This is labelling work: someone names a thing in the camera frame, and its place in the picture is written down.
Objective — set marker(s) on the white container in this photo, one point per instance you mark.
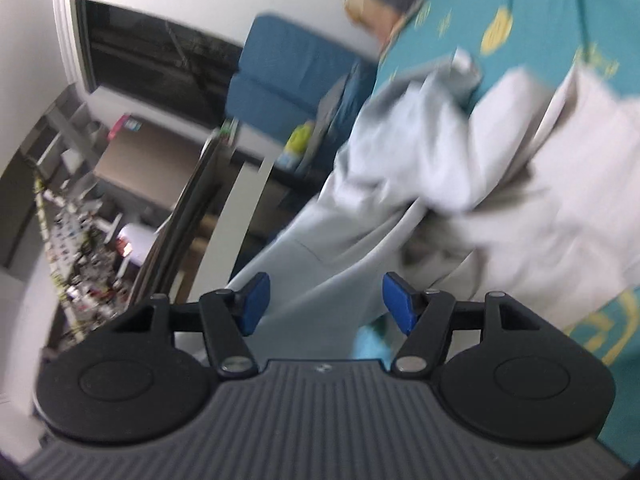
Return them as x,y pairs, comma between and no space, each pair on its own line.
136,242

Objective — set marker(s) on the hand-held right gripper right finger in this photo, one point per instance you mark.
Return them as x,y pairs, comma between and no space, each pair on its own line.
397,302

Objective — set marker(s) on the cardboard box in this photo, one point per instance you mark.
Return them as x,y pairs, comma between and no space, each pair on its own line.
150,165

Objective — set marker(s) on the white t-shirt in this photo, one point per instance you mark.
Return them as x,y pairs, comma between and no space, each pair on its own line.
390,170

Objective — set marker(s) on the white desk board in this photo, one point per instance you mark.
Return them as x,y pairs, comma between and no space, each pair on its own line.
247,220

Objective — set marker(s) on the grey shelf rack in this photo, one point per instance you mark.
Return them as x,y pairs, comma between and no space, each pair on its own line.
65,130

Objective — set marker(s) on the blue sofa chair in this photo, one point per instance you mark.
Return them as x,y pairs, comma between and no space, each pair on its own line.
290,70

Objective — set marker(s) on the pile of cluttered small items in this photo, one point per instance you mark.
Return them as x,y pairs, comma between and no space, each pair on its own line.
85,260

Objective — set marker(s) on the dark window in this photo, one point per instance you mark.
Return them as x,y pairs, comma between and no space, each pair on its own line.
150,60

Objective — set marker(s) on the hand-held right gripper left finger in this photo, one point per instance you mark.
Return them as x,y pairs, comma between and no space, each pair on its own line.
256,302

